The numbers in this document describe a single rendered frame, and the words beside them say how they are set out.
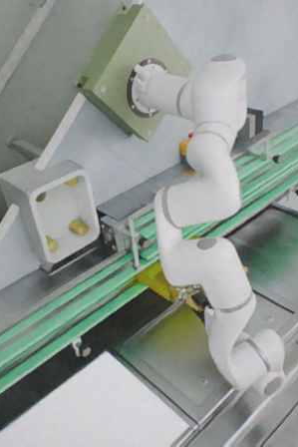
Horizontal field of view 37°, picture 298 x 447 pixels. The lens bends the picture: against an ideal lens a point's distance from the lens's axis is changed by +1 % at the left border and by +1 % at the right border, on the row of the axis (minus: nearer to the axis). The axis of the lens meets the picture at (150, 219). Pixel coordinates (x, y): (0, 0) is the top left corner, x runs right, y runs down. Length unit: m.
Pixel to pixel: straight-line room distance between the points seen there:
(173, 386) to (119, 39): 0.87
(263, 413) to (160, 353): 0.30
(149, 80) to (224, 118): 0.33
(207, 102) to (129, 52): 0.35
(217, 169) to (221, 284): 0.21
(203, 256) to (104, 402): 0.54
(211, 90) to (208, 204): 0.23
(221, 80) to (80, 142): 0.49
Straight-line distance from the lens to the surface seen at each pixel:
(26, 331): 1.18
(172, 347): 1.28
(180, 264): 0.82
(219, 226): 1.53
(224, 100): 0.92
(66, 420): 1.20
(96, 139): 1.30
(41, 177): 1.19
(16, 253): 1.27
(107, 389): 1.22
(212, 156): 0.82
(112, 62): 1.17
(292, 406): 1.23
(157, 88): 1.17
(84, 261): 1.30
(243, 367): 0.96
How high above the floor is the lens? 1.76
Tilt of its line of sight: 41 degrees down
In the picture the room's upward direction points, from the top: 117 degrees clockwise
